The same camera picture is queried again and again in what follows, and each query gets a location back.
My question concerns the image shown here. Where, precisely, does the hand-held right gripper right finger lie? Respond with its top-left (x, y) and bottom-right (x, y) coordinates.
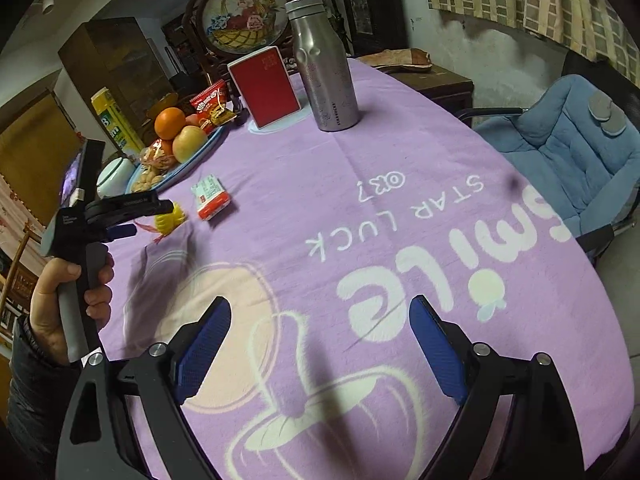
top-left (409, 295), bottom-right (586, 480)

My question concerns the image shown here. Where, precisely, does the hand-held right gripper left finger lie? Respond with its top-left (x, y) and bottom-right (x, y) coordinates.
top-left (55, 296), bottom-right (232, 480)

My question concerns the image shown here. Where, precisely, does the yellow wrapper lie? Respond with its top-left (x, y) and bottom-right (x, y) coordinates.
top-left (135, 201), bottom-right (188, 246)

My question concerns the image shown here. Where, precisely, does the person's left forearm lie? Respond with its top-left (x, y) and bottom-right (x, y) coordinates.
top-left (6, 312), bottom-right (88, 480)

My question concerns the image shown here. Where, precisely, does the person's left hand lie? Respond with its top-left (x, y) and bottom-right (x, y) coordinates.
top-left (30, 252), bottom-right (116, 366)

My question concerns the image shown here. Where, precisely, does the pile of walnuts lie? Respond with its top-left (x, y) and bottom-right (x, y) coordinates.
top-left (131, 167), bottom-right (166, 193)

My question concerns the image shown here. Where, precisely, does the white lidded ceramic pot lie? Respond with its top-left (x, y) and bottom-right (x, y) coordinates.
top-left (96, 156), bottom-right (137, 200)

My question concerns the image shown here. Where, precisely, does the clear bag of snacks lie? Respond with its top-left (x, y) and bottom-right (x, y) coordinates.
top-left (139, 140), bottom-right (177, 173)

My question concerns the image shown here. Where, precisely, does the floral cloth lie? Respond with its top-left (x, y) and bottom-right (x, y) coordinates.
top-left (0, 175), bottom-right (51, 281)

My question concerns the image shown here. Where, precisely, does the wooden chair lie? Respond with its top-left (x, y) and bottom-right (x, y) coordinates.
top-left (0, 237), bottom-right (36, 346)

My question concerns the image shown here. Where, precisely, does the small red white box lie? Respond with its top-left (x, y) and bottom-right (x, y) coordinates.
top-left (190, 174), bottom-right (232, 222)

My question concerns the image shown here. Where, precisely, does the yellow canister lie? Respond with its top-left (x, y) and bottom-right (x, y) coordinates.
top-left (91, 87), bottom-right (143, 161)

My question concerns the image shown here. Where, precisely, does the orange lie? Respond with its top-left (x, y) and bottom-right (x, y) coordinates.
top-left (154, 107), bottom-right (187, 140)

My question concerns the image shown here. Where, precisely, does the blue plate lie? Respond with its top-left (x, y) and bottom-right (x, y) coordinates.
top-left (125, 122), bottom-right (226, 195)

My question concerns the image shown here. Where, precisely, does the yellow wooden door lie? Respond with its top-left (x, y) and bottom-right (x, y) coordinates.
top-left (0, 90), bottom-right (83, 201)

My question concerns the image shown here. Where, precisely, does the red snack packet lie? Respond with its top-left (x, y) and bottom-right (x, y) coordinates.
top-left (189, 82), bottom-right (238, 133)

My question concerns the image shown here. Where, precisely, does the brown wooden cabinet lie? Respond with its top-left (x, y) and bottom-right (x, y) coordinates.
top-left (57, 16), bottom-right (173, 141)

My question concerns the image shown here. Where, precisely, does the red and white box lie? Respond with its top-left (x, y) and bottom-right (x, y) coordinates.
top-left (227, 46), bottom-right (302, 130)

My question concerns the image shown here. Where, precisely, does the blue cushioned chair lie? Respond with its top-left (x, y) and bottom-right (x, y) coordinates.
top-left (455, 50), bottom-right (640, 266)

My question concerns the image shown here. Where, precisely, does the round framed fruit picture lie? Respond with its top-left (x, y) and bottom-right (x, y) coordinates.
top-left (185, 0), bottom-right (301, 78)

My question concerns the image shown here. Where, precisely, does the steel water bottle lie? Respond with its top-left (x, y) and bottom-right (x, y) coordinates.
top-left (285, 0), bottom-right (362, 132)

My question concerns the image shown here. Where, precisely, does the blue chair cushion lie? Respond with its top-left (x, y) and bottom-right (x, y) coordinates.
top-left (474, 74), bottom-right (640, 238)

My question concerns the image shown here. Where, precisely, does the dark wooden side table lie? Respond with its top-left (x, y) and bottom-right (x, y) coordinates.
top-left (357, 47), bottom-right (475, 121)

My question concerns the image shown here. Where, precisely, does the brown cloth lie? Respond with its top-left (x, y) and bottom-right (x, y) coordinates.
top-left (360, 47), bottom-right (433, 72)

